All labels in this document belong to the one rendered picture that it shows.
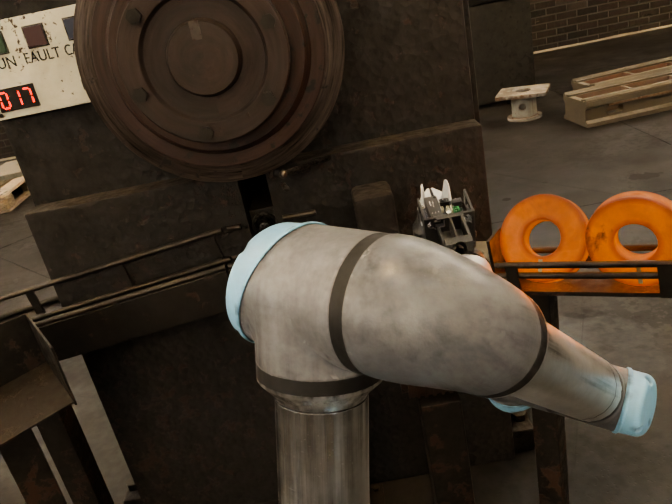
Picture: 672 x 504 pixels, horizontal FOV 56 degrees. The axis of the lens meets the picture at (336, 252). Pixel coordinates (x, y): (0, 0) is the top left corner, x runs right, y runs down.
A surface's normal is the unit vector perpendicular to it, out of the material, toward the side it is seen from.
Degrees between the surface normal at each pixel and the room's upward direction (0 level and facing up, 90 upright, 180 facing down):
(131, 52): 90
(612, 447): 0
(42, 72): 90
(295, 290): 60
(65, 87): 90
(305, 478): 75
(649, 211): 90
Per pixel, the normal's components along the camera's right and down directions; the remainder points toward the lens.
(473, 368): 0.22, 0.53
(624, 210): -0.56, 0.43
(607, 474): -0.19, -0.90
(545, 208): -0.60, -0.05
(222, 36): 0.04, 0.39
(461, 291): 0.30, -0.38
